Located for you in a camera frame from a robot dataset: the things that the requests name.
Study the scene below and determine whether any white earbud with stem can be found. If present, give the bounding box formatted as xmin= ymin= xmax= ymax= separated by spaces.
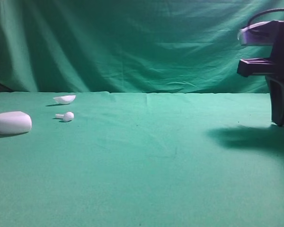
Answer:
xmin=55 ymin=112 xmax=74 ymax=122

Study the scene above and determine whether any green backdrop cloth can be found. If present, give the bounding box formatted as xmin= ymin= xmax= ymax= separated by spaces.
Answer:
xmin=0 ymin=0 xmax=284 ymax=93

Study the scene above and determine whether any green table cloth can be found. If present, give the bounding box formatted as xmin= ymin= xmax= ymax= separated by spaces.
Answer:
xmin=0 ymin=92 xmax=284 ymax=227

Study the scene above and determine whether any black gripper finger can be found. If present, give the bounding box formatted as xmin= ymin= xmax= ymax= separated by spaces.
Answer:
xmin=266 ymin=76 xmax=284 ymax=127

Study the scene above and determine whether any white earbud case base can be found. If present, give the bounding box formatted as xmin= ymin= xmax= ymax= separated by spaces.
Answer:
xmin=0 ymin=111 xmax=32 ymax=135

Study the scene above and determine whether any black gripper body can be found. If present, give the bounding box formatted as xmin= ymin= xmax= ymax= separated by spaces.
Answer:
xmin=236 ymin=20 xmax=284 ymax=82

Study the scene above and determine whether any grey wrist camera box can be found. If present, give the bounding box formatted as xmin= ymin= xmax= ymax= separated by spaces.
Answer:
xmin=237 ymin=20 xmax=280 ymax=46

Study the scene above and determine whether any white earbud case lid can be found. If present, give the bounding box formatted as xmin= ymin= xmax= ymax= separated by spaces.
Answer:
xmin=53 ymin=95 xmax=76 ymax=105

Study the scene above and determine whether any black cable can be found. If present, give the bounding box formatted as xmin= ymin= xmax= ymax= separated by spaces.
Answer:
xmin=247 ymin=8 xmax=284 ymax=27

